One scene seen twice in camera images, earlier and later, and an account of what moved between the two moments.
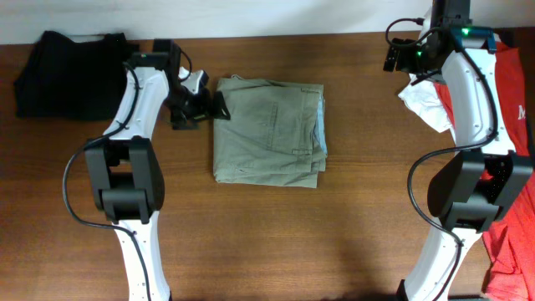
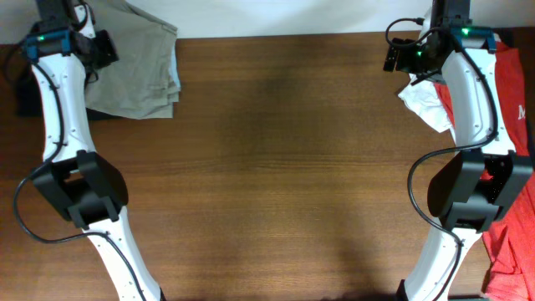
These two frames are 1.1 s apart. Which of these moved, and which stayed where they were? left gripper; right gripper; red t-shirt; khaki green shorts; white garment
Moved: left gripper; khaki green shorts
Stayed: red t-shirt; white garment; right gripper
